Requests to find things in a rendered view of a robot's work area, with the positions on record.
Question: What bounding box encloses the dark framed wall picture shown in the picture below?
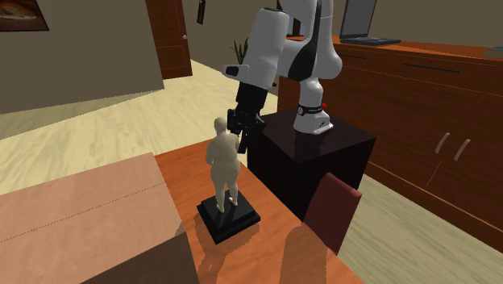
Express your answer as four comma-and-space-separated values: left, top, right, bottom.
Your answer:
0, 0, 51, 33

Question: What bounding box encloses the brown wooden door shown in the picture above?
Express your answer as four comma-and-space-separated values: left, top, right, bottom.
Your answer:
144, 0, 194, 81

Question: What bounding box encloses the green potted plant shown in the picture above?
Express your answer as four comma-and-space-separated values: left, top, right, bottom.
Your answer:
229, 37, 250, 65

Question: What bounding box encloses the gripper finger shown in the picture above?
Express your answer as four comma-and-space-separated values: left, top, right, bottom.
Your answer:
227, 108, 242, 136
237, 115, 267, 155

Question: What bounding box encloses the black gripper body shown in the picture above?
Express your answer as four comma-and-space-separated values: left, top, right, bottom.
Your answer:
235, 81, 270, 119

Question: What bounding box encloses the brown cardboard box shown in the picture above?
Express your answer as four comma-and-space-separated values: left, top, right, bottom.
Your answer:
0, 152, 201, 284

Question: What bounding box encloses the orange wooden table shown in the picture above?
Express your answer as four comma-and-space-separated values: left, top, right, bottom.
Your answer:
153, 138, 364, 284

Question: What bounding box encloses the wooden sideboard with laptop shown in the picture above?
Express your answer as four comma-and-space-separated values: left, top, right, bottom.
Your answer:
276, 0, 503, 254

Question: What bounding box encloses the dark robot stand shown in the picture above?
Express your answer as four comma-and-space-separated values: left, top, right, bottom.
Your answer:
246, 108, 377, 222

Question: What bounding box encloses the beige figure on black base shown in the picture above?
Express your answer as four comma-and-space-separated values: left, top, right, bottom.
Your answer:
196, 116, 262, 246

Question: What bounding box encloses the dark wall hanging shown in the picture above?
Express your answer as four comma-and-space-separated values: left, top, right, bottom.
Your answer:
196, 0, 207, 26

